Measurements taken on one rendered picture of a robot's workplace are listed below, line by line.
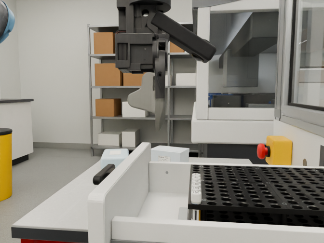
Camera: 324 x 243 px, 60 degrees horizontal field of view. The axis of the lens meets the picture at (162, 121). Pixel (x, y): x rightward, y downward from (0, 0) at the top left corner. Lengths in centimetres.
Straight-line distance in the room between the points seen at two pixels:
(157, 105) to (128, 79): 392
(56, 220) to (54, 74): 468
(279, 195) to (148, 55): 27
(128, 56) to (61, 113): 479
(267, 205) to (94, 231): 19
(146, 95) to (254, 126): 84
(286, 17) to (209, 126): 56
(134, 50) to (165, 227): 27
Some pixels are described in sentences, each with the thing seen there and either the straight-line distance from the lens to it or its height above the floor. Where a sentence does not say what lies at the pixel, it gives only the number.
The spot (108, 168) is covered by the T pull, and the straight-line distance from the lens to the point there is 44.
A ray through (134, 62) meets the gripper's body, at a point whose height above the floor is 107.
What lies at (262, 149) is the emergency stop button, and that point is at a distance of 75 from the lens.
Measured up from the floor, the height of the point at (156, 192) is 84.
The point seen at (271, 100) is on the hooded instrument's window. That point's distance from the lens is 126.
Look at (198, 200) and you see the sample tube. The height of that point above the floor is 90.
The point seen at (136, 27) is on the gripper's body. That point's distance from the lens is 48.
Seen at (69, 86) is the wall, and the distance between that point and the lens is 513.
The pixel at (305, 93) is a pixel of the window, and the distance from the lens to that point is 72.
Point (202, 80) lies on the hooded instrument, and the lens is 120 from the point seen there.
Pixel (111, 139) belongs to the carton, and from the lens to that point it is 452.
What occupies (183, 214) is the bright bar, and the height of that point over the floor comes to 85.
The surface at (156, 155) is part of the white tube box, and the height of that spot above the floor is 79.
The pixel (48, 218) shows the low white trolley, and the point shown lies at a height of 76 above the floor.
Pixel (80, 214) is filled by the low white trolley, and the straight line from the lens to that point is 67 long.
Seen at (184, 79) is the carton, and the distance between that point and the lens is 423.
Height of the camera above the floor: 103
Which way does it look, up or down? 6 degrees down
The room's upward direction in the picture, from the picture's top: straight up
